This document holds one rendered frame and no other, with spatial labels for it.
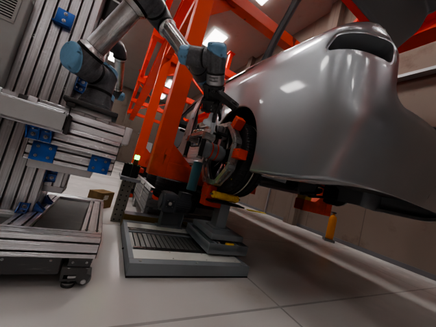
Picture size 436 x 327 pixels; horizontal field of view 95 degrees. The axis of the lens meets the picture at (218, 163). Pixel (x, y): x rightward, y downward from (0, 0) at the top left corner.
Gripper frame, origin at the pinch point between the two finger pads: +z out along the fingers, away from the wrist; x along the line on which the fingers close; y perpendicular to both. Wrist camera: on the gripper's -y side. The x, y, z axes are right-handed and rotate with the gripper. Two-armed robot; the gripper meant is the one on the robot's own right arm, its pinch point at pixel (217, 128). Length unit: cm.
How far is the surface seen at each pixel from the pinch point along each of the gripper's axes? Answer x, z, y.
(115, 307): 65, 57, 24
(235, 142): -44, 32, -5
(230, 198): -29, 76, -8
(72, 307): 70, 51, 37
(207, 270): 26, 89, -6
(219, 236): -4, 94, -7
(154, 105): -239, 102, 176
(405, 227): -199, 229, -298
